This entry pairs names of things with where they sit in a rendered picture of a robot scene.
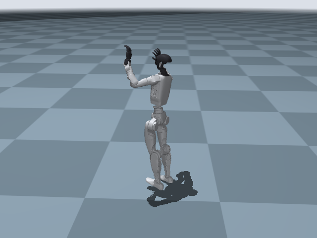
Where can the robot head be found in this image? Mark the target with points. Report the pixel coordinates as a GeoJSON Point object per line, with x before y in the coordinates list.
{"type": "Point", "coordinates": [164, 58]}

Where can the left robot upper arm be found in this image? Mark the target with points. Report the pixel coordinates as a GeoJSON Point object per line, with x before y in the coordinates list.
{"type": "Point", "coordinates": [152, 80]}

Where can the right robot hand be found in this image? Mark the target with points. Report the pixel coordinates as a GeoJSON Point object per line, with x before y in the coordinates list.
{"type": "Point", "coordinates": [157, 53]}

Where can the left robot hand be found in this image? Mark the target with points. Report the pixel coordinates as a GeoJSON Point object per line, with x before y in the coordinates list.
{"type": "Point", "coordinates": [128, 55]}

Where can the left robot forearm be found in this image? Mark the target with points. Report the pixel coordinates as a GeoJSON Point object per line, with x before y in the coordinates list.
{"type": "Point", "coordinates": [130, 74]}

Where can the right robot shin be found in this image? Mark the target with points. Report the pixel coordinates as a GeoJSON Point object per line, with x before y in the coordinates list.
{"type": "Point", "coordinates": [166, 161]}

